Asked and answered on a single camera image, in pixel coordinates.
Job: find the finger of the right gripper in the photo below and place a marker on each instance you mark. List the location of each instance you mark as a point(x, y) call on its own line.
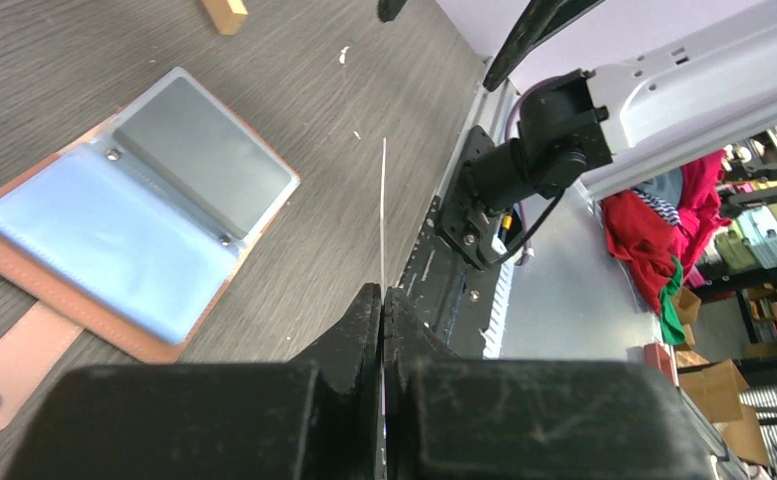
point(539, 22)
point(388, 10)

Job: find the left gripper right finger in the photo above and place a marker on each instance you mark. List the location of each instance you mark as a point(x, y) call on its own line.
point(454, 418)

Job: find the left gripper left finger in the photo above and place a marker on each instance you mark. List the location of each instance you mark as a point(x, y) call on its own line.
point(312, 417)

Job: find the silver white credit card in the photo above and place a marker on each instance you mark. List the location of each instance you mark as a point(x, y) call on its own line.
point(382, 216)

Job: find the pink leather card holder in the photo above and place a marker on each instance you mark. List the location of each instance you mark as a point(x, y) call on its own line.
point(102, 248)

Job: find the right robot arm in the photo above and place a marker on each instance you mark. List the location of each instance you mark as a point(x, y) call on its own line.
point(639, 116)

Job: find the wooden clothes rack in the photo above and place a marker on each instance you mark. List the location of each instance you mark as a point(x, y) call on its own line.
point(227, 16)

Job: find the red clothing pile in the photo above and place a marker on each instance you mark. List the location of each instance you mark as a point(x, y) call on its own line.
point(660, 252)

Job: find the cardboard boxes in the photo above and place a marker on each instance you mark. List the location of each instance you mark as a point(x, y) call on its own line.
point(716, 388)

